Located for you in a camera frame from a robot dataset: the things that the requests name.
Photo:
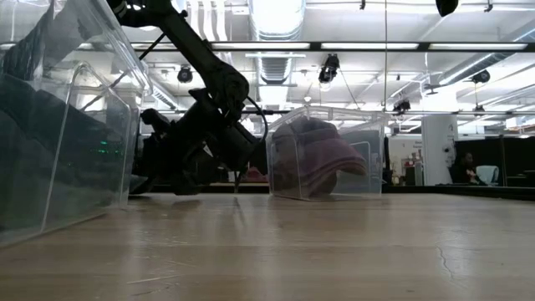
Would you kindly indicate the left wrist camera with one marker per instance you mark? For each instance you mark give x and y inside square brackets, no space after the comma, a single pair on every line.
[154,119]

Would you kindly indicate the light blue chair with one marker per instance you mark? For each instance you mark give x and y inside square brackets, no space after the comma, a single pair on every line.
[489,173]

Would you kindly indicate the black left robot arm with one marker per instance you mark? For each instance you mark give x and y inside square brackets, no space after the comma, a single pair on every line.
[196,50]

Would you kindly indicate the white pillar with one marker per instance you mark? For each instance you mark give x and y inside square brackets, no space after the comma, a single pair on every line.
[439,142]

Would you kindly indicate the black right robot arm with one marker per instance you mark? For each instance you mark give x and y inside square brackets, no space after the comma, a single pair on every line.
[446,6]

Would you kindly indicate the black ceiling camera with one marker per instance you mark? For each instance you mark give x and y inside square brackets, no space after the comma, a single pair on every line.
[401,105]
[184,74]
[329,69]
[480,76]

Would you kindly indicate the person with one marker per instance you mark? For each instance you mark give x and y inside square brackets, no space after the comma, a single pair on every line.
[464,169]

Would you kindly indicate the clear plastic bin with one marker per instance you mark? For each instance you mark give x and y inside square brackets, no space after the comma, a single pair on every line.
[374,167]
[83,188]

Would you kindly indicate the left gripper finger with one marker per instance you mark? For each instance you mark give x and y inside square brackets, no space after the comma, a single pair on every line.
[184,186]

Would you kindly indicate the silver ventilation duct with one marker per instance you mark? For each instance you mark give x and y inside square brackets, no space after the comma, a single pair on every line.
[276,21]

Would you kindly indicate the black bar with light strips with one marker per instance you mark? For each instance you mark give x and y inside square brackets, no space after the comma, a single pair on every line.
[315,46]

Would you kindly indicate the black aluminium table frame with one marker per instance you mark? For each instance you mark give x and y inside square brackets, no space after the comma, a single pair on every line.
[418,191]

